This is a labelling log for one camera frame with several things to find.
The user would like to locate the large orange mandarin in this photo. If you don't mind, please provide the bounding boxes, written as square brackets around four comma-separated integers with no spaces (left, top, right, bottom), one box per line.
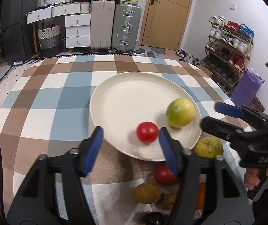
[195,182,206,210]

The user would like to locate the yellow lemon-like fruit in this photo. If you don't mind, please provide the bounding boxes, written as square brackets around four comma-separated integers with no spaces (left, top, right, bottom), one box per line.
[193,137,224,158]

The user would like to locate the brown pear with stem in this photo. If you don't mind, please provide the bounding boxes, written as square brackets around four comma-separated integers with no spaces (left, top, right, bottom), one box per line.
[156,193,176,210]

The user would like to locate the dark plum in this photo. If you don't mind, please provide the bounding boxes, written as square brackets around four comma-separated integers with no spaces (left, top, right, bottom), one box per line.
[140,212,169,225]

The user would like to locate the brown round fruit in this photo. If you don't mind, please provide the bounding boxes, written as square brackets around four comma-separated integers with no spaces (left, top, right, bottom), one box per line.
[133,183,160,204]

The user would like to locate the red tomato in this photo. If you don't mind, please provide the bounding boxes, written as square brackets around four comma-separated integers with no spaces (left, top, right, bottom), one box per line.
[154,164,179,186]
[136,121,158,144]

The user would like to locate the person's right hand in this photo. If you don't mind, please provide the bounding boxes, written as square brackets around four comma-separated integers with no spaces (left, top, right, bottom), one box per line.
[244,169,268,191]

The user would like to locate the purple bag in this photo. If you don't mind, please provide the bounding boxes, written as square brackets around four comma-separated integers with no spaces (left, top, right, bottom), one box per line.
[230,68,265,107]

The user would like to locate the red tomato on table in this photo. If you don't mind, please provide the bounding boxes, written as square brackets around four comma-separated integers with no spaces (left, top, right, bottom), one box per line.
[154,164,179,186]

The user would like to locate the green-yellow citrus fruit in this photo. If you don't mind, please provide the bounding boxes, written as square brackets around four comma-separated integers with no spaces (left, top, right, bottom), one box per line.
[166,98,195,128]

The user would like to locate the wooden shoe rack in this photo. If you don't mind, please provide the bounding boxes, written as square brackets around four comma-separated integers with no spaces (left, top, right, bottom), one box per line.
[202,15,255,95]

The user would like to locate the checkered tablecloth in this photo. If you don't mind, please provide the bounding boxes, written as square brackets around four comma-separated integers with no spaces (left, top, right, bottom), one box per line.
[0,55,250,224]

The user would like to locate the cream round plate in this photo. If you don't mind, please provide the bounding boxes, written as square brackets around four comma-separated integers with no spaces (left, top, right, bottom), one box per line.
[89,72,201,161]

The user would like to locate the wooden door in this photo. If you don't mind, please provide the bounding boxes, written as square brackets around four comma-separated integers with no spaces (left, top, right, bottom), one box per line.
[140,0,193,51]

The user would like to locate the silver aluminium suitcase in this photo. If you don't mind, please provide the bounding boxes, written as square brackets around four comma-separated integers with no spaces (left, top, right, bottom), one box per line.
[111,4,141,54]

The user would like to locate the beige suitcase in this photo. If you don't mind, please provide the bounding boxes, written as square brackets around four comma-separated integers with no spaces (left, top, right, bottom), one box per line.
[90,1,116,49]

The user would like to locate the woven laundry basket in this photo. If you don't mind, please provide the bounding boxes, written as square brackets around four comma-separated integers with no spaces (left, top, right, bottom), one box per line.
[37,24,62,57]

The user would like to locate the black refrigerator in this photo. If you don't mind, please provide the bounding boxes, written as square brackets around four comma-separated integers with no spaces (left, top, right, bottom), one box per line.
[0,0,38,65]

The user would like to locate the white drawer cabinet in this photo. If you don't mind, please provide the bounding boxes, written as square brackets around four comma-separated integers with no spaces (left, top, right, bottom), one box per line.
[26,1,91,48]

